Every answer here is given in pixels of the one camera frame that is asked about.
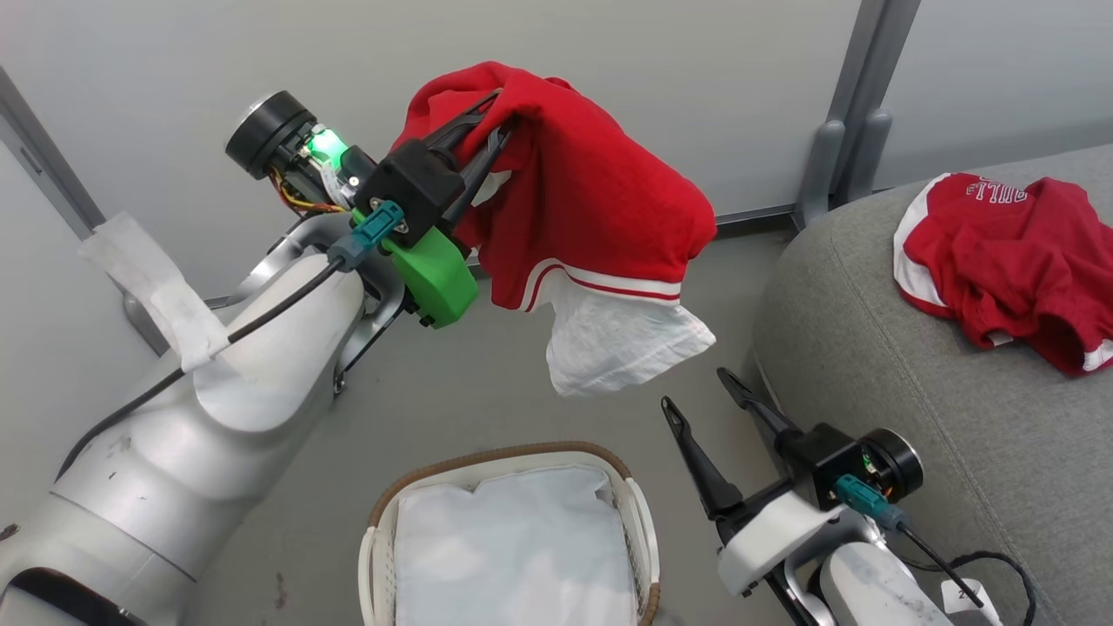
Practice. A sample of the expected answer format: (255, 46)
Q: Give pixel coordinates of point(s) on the white basket liner cloth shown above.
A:
(513, 548)

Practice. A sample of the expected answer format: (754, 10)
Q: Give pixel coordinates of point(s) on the red shorts with white lining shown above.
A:
(591, 191)

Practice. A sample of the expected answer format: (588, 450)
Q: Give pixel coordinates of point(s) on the grey double partition post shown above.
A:
(869, 69)

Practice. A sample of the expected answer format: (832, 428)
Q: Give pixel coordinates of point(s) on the grey fabric sofa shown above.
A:
(869, 348)

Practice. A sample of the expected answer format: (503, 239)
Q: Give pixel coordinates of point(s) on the white tape strip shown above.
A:
(165, 296)

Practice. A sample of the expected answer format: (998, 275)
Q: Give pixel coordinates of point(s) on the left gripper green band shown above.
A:
(417, 187)

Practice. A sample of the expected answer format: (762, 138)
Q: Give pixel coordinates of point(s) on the white paper label tag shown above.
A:
(969, 604)

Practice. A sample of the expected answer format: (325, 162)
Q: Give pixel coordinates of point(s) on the grey partition bottom rail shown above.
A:
(756, 217)

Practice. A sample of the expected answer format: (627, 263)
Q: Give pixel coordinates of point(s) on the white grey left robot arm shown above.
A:
(174, 469)

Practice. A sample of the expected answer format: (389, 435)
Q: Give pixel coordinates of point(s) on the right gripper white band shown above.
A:
(817, 469)

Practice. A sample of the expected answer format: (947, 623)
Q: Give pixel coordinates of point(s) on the red jersey with white trim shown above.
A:
(1017, 261)

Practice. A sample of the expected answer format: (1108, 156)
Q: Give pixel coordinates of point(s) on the grey partition post with foot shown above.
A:
(43, 161)

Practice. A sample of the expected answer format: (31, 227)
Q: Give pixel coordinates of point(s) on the white wicker-rimmed laundry basket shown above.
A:
(374, 565)

